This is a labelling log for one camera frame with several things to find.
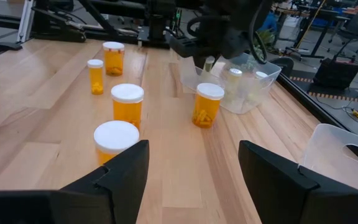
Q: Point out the slim orange pill bottle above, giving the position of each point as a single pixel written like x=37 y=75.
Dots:
x=95 y=77

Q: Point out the black table edge rail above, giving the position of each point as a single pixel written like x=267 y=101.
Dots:
x=309 y=104

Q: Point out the black desk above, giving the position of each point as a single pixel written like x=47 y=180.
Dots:
x=315 y=18

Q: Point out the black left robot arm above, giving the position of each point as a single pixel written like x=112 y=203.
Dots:
x=158 y=18

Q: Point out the large orange bottle red marks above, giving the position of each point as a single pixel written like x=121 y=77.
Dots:
x=113 y=59

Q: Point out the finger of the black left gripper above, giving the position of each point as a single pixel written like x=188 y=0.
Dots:
x=188 y=46

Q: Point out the pale yellow slim pill bottle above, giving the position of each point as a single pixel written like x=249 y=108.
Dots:
x=234 y=81

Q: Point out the small whitish pill bottle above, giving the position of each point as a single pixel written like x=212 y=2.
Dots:
x=259 y=76

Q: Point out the black bracket foot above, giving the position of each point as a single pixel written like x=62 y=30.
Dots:
x=6 y=46

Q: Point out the orange pill bottle white cap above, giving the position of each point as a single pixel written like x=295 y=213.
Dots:
x=115 y=137
x=207 y=105
x=127 y=105

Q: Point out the black table frame rail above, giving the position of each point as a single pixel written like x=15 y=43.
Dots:
x=57 y=31

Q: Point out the black equipment case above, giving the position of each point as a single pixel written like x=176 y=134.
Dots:
x=337 y=73

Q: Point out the white post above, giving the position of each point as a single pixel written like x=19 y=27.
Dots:
x=25 y=18

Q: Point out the yellow plug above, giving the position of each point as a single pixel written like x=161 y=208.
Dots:
x=356 y=114

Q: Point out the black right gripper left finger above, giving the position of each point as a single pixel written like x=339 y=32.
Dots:
x=73 y=205

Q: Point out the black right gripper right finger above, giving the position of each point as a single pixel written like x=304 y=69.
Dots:
x=291 y=199

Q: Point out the clear plastic bin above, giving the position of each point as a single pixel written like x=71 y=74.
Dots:
x=247 y=93
x=331 y=155

